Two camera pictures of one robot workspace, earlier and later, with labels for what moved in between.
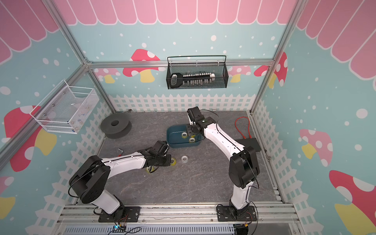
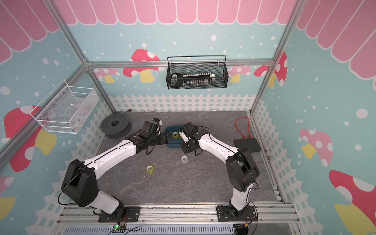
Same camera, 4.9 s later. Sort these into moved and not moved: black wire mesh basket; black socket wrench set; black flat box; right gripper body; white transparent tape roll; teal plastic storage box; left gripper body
Moved: right gripper body; left gripper body
Not moved: white transparent tape roll; black wire mesh basket; teal plastic storage box; black flat box; black socket wrench set
